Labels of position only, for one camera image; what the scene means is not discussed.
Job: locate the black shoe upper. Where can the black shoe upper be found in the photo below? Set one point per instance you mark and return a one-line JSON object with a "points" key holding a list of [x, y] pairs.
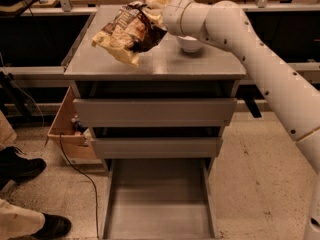
{"points": [[18, 169]]}

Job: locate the brown sea salt chip bag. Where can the brown sea salt chip bag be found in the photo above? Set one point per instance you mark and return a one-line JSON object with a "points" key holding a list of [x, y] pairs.
{"points": [[129, 34]]}

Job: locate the cardboard box on floor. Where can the cardboard box on floor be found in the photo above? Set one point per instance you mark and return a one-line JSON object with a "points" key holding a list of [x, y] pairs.
{"points": [[75, 146]]}

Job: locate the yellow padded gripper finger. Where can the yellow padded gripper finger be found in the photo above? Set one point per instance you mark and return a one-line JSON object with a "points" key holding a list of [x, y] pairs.
{"points": [[153, 9]]}

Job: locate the black shoe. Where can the black shoe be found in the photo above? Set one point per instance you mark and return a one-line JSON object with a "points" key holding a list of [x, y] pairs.
{"points": [[54, 227], [18, 169]]}

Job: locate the bottle in cardboard box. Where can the bottle in cardboard box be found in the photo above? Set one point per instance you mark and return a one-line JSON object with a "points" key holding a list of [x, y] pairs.
{"points": [[77, 125]]}

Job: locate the grey metal rail frame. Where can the grey metal rail frame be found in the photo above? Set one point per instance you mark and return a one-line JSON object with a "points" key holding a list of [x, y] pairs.
{"points": [[53, 77]]}

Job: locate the grey drawer cabinet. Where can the grey drawer cabinet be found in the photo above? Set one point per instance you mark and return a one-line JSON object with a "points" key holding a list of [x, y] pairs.
{"points": [[164, 72]]}

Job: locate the grey top drawer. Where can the grey top drawer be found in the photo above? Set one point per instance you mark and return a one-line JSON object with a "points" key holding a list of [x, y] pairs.
{"points": [[155, 112]]}

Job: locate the grey open bottom drawer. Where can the grey open bottom drawer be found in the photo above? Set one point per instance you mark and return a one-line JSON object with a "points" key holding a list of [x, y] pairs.
{"points": [[158, 199]]}

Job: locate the white ceramic bowl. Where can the white ceramic bowl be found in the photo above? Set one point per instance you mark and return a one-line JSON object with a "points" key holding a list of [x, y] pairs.
{"points": [[189, 44]]}

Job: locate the grey middle drawer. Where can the grey middle drawer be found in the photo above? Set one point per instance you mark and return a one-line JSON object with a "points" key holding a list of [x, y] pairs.
{"points": [[134, 148]]}

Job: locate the black shoe lower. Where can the black shoe lower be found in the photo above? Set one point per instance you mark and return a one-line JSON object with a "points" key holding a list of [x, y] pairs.
{"points": [[54, 227]]}

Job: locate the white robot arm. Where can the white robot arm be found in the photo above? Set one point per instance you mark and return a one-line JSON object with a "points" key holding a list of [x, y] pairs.
{"points": [[225, 25]]}

